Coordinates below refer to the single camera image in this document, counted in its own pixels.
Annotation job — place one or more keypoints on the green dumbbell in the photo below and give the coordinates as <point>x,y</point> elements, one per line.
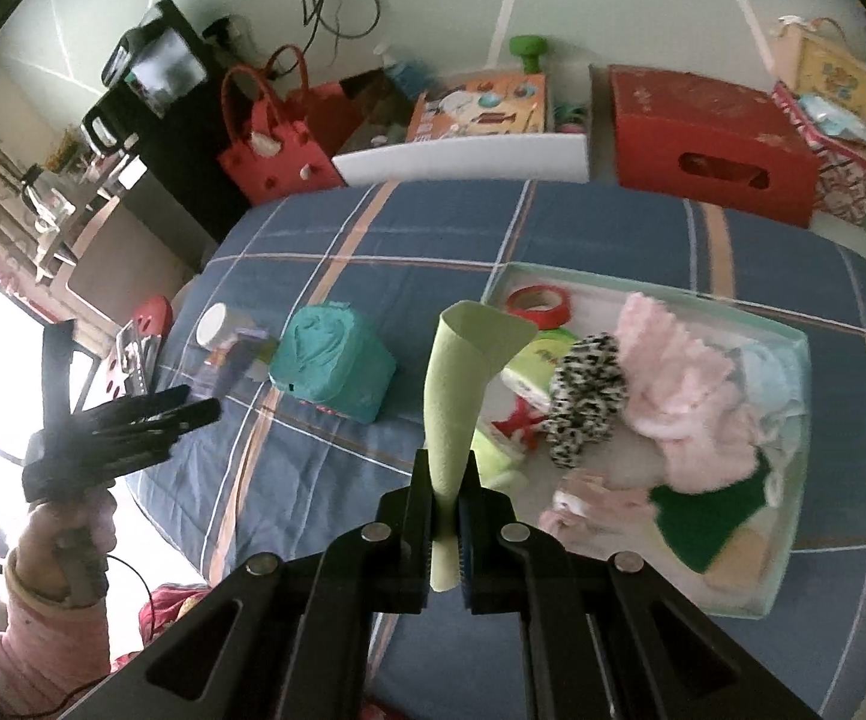
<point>529,50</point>

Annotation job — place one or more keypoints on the person's left hand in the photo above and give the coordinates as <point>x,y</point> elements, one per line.
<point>36,566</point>

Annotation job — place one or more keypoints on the white lotion bottle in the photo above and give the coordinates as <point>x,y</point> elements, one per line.
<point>237,349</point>

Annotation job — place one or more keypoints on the blue plaid bed cover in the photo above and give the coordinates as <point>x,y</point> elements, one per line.
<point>277,475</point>

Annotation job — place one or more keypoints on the pink fluffy cloth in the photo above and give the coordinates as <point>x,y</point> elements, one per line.
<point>682,395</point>

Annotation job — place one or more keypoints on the pale green shallow tray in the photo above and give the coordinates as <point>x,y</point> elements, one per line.
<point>628,460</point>

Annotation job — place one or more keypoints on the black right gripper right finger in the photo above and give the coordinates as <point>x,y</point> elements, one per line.
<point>604,639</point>

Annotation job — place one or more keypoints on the white storage bin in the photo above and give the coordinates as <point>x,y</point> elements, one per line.
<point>547,156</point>

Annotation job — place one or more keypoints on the black coffee machine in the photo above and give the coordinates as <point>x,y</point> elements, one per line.
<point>150,80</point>

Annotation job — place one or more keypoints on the small green tissue pack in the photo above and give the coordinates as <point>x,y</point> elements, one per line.
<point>499,461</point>

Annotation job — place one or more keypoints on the red ribbon bow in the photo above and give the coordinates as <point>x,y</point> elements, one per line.
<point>524,427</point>

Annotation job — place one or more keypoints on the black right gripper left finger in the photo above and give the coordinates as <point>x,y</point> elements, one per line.
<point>284,639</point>

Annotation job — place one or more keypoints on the red felt tote bag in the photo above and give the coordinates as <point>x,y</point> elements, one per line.
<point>285,146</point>

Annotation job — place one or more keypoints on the leopard print scrunchie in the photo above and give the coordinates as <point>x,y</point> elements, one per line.
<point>588,392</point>

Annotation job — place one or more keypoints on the red cardboard box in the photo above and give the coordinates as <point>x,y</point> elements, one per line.
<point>698,138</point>

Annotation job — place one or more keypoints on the light blue face mask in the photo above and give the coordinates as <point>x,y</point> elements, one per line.
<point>774,385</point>

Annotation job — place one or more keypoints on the red patterned box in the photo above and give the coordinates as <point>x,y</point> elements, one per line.
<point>840,190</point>

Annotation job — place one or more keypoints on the red tape roll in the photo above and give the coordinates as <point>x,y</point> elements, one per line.
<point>547,306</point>

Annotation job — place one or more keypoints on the green and tan sponge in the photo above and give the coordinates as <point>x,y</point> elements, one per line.
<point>713,543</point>

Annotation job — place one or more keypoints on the pink plush toy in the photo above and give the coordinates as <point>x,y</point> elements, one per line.
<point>584,506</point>

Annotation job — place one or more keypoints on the red and white stool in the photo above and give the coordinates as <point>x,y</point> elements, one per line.
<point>129,368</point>

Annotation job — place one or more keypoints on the beige gift bag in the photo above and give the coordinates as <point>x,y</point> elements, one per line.
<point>812,57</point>

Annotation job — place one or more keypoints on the orange picture toy box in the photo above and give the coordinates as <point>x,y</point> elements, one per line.
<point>481,106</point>

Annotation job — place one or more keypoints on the blue wipes packet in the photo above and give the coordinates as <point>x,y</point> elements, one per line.
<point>832,120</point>

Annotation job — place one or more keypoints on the teal wet wipes pack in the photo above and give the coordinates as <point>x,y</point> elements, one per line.
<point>331,358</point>

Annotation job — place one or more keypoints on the light green cloth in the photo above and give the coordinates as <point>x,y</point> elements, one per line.
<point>472,343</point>

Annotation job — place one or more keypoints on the pink sleeved forearm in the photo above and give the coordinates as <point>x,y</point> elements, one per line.
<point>48,650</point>

